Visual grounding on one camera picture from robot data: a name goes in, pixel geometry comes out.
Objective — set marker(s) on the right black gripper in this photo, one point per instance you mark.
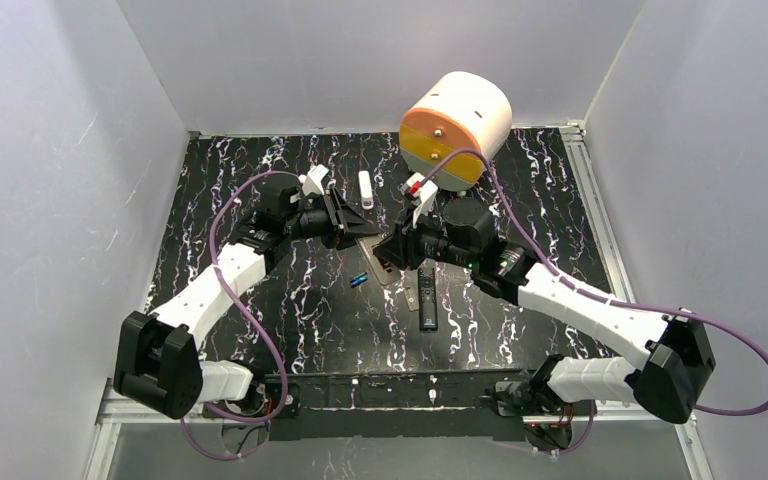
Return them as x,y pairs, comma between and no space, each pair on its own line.
408,246

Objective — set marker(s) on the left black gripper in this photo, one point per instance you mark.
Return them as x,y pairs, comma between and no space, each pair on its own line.
342,221

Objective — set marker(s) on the white air conditioner remote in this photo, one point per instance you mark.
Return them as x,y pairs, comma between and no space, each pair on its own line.
383,272

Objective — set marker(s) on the remote battery cover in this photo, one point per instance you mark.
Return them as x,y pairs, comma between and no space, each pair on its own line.
411,298

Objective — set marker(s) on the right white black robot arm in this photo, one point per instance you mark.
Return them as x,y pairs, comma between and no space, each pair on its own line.
662,361

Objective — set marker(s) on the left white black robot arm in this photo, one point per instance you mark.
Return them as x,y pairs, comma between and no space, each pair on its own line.
158,363

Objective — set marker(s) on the small white remote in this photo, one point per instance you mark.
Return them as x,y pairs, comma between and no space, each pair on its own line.
366,190

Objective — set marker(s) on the black tv remote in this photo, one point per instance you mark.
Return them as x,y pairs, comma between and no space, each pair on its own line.
427,299

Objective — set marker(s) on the blue battery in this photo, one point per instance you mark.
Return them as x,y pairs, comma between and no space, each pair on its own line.
358,280

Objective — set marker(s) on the round three-drawer storage box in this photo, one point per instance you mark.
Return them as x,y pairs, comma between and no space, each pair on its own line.
461,110

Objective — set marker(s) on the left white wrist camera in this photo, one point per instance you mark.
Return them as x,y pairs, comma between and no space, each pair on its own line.
312,182

